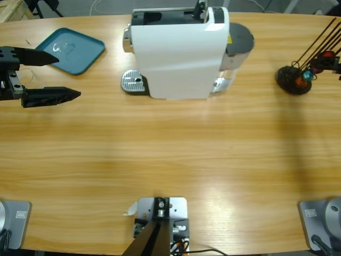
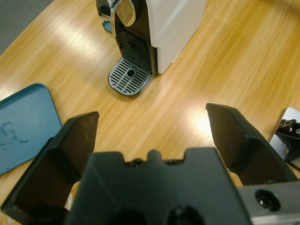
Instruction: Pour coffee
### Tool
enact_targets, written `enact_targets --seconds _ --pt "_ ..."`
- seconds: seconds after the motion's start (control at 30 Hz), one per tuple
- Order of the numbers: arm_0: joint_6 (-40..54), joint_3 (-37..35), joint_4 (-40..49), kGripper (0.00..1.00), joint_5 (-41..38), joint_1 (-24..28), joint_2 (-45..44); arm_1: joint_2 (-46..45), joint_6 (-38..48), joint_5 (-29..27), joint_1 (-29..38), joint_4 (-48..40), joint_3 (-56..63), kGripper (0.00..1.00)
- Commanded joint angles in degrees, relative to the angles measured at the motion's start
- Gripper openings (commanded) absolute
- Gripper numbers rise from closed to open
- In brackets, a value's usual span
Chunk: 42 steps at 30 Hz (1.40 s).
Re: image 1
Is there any light wooden crate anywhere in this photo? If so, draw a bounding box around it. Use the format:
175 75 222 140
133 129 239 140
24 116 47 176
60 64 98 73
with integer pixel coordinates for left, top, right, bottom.
0 0 35 24

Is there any black cable at mounting block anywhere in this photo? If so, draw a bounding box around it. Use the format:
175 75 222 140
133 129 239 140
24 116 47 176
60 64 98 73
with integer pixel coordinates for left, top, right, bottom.
185 249 229 256

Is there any grey metal frame leg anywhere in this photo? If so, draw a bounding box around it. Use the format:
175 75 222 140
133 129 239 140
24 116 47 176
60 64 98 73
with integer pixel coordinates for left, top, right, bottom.
283 0 302 14

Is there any white mounting block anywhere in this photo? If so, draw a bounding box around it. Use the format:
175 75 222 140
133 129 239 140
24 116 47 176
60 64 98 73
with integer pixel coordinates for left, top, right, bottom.
123 196 190 256

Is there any orange and white wire bundle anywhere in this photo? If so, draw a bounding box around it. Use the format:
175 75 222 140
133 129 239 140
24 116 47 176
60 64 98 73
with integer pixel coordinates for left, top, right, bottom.
170 238 190 253

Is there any black capsule holder with rods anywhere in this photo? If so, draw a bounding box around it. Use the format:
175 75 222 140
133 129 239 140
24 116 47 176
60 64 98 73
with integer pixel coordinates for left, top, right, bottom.
275 17 341 95

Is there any white floor cable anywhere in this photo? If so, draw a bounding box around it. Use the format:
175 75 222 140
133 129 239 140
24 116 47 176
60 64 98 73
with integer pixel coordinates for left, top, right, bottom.
89 0 133 14

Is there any black base cable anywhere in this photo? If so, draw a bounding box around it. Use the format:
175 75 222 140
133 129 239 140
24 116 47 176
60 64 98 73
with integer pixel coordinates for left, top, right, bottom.
0 229 13 251
311 234 334 256

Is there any arm grey base plate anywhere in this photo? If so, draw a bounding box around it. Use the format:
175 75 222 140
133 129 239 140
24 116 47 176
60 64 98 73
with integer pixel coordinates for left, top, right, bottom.
0 199 33 251
297 196 341 251

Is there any black camera post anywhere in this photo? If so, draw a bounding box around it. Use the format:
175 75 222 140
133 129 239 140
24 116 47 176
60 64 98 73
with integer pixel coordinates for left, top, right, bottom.
124 197 171 256

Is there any teal square tray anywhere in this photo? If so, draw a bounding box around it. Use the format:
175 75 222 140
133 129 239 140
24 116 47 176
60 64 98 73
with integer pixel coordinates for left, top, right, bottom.
34 27 106 76

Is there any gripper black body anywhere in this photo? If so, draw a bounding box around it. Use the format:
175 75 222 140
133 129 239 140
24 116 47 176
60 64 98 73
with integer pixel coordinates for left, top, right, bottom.
0 62 26 101

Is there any white capsule coffee machine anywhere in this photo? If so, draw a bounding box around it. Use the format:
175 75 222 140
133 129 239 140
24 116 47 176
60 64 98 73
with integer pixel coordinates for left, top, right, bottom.
120 0 256 101

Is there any black chair frame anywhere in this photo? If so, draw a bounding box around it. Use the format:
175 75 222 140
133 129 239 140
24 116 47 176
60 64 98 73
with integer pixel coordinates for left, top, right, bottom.
25 0 64 19

